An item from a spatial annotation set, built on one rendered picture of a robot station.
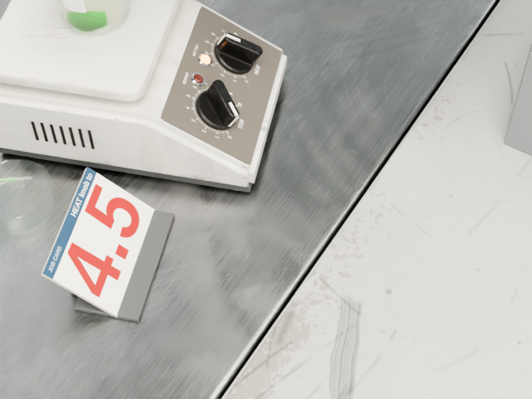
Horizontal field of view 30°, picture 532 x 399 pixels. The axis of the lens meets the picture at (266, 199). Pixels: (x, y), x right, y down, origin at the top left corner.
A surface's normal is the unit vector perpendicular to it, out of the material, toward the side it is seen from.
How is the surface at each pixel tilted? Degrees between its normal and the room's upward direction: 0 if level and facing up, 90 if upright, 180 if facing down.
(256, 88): 30
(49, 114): 90
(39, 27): 0
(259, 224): 0
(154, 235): 0
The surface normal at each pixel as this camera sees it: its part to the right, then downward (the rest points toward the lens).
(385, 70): -0.01, -0.61
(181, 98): 0.48, -0.44
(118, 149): -0.21, 0.78
